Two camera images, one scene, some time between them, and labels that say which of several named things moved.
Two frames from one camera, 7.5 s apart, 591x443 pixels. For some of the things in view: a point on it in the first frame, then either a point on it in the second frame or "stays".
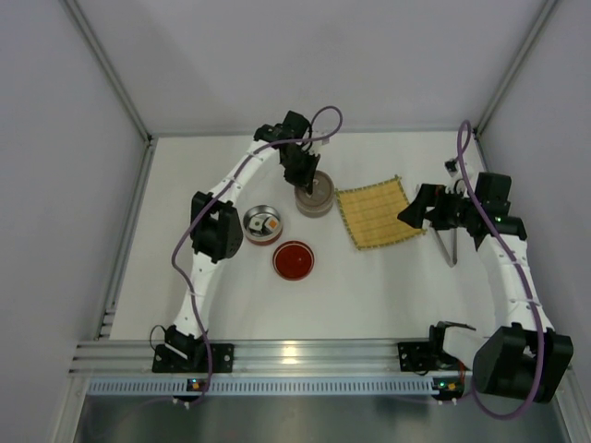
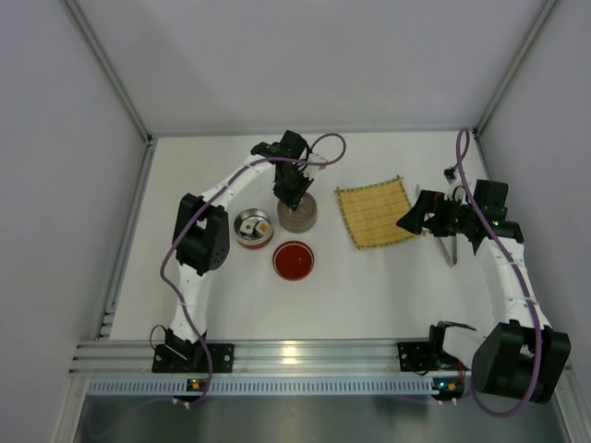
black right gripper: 434,211 stays
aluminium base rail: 361,359 stays
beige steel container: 314,211 -> 298,221
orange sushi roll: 272,223 -> 263,227
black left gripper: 300,167 -> 292,185
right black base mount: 428,356 stays
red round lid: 294,260 stays
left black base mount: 167,361 stays
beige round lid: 321,194 -> 306,209
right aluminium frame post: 546,11 stays
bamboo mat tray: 371,209 stays
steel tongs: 442,249 stays
